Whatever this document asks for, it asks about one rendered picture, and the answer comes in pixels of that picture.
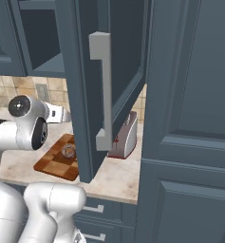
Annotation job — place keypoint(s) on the dark blue tall cabinet door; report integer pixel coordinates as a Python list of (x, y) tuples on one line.
[(186, 209), (196, 79)]

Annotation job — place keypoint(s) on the checkered wooden cutting board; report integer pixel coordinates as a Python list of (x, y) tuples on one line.
[(55, 164)]

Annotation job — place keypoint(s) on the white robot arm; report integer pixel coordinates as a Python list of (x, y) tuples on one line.
[(9, 202)]

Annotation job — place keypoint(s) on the dark blue closed cabinet door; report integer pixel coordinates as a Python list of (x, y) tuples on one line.
[(3, 38)]

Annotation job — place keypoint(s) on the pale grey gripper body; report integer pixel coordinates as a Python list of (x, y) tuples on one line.
[(66, 115)]

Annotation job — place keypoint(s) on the dark blue drawer front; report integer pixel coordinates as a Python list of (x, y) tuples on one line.
[(117, 209), (117, 232)]

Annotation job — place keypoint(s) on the dark blue open cabinet door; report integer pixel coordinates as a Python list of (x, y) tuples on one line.
[(85, 95)]

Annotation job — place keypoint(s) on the silver and red toaster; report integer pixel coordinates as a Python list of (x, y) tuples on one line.
[(127, 139)]

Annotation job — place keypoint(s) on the grey wall outlet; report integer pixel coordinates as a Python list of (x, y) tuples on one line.
[(42, 92)]

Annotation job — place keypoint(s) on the dark blue wall cabinet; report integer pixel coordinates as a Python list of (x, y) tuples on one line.
[(44, 41)]

